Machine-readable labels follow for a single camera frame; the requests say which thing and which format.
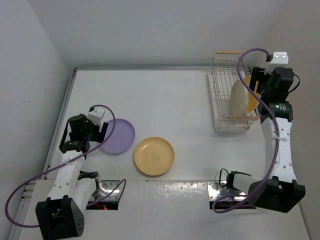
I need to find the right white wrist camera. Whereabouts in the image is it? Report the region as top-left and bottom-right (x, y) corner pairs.
(264, 51), (289, 75)

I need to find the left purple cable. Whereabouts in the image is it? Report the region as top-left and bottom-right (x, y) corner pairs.
(4, 104), (127, 228)

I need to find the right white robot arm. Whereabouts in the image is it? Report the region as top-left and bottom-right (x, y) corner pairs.
(225, 67), (306, 213)

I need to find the wire dish rack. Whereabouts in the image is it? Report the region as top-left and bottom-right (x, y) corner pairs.
(208, 51), (259, 133)

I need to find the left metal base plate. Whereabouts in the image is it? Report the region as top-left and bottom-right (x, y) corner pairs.
(92, 180), (121, 202)

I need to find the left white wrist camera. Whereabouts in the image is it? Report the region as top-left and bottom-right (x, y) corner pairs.
(87, 106), (105, 126)

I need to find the purple plate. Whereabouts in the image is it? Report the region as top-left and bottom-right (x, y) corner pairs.
(100, 118), (136, 156)

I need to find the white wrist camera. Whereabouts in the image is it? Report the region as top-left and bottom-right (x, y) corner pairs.
(87, 106), (105, 126)
(264, 51), (289, 75)

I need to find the metal base plate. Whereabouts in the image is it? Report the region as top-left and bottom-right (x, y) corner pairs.
(207, 180), (246, 202)
(92, 180), (121, 202)

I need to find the yellow plate front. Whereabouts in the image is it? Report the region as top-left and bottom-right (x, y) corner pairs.
(133, 137), (175, 177)

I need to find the cream white plate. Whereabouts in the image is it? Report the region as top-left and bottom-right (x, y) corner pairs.
(229, 80), (249, 116)

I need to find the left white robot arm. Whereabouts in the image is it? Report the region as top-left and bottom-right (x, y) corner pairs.
(35, 107), (108, 240)

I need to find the yellow plate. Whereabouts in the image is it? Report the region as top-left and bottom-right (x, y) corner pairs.
(244, 75), (261, 114)
(133, 137), (175, 177)

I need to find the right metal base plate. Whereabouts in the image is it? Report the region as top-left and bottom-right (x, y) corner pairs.
(207, 180), (246, 202)

